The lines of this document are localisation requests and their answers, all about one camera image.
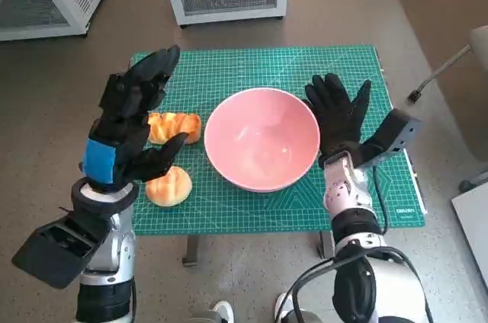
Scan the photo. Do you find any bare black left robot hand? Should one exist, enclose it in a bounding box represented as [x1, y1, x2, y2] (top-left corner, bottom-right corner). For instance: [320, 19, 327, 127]
[78, 45, 190, 193]

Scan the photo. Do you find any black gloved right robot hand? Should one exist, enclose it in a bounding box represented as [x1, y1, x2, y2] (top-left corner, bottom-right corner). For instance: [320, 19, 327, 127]
[301, 73, 377, 168]

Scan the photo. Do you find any long split bread loaf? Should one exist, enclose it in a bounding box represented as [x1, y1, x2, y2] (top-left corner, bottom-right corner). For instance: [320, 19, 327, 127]
[146, 111, 203, 146]

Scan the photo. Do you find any pink bowl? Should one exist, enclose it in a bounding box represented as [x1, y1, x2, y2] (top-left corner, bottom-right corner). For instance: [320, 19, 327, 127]
[204, 87, 321, 193]

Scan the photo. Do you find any round bread bun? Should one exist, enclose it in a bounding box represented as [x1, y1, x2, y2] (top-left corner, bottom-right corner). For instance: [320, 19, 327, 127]
[145, 165, 193, 209]

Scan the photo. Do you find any green cutting mat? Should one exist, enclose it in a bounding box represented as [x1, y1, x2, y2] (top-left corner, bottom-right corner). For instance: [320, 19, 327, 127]
[129, 44, 427, 236]

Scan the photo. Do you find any black metal table leg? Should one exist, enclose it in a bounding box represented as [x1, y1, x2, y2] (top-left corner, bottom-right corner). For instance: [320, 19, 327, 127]
[318, 230, 335, 259]
[181, 234, 201, 267]

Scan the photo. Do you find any white shoe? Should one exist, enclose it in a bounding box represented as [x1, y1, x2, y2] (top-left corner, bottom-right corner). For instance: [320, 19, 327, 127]
[274, 293, 299, 323]
[211, 299, 236, 323]

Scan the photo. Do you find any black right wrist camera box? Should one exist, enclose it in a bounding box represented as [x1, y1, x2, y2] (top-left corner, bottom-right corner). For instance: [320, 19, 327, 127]
[354, 107, 422, 170]

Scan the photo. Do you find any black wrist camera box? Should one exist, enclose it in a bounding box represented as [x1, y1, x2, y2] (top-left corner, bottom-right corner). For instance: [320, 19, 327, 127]
[11, 208, 111, 289]
[354, 107, 422, 170]

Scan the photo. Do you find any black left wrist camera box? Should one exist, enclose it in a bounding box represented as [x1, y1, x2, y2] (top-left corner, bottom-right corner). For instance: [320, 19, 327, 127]
[11, 208, 111, 289]

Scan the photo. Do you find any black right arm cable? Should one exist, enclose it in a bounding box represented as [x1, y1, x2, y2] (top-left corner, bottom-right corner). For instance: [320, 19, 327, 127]
[284, 250, 434, 323]

